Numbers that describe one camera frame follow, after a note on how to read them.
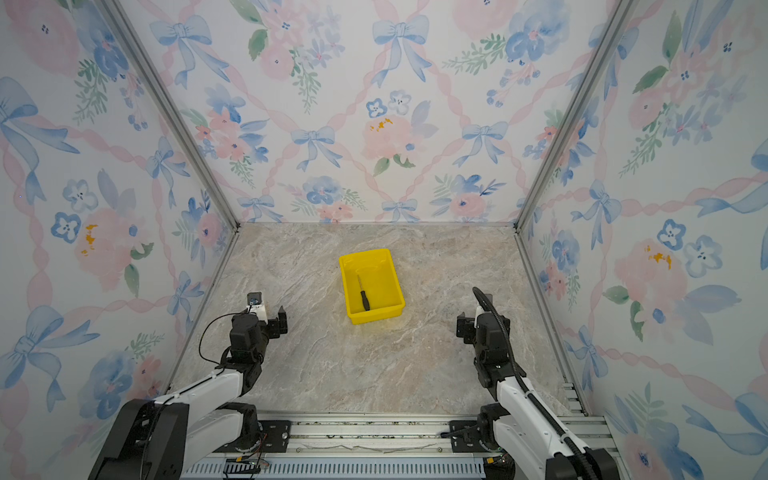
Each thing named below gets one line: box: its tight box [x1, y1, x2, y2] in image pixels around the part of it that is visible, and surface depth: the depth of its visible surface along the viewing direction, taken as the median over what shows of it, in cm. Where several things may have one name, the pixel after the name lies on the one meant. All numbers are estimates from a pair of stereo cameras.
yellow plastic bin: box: [339, 249, 406, 325], surface depth 101 cm
